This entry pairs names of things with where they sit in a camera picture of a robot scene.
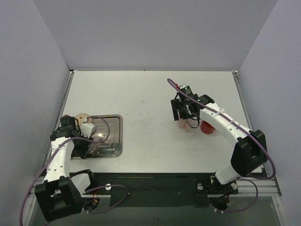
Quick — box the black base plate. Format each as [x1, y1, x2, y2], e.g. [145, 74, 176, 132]
[86, 173, 238, 208]

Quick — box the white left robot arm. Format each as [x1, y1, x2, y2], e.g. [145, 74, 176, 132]
[35, 116, 97, 222]

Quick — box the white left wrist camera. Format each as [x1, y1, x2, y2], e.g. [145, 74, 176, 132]
[80, 123, 96, 138]

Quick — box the red mug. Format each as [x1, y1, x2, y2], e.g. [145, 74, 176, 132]
[200, 121, 215, 134]

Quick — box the beige round mug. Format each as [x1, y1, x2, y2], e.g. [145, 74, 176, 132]
[74, 113, 92, 126]

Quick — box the pink faceted mug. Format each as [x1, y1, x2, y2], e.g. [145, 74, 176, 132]
[177, 119, 192, 131]

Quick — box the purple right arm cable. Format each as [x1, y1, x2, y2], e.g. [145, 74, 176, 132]
[166, 78, 276, 180]

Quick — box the lilac mug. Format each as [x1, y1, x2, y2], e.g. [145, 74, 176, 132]
[87, 143, 98, 156]

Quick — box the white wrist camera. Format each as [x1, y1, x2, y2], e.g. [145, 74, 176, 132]
[80, 123, 96, 138]
[179, 84, 192, 96]

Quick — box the metal tray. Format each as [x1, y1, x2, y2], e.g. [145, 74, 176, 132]
[82, 114, 123, 159]

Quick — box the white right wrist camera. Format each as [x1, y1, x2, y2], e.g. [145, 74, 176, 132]
[179, 84, 192, 96]

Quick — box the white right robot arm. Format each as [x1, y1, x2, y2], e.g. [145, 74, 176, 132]
[171, 94, 268, 193]

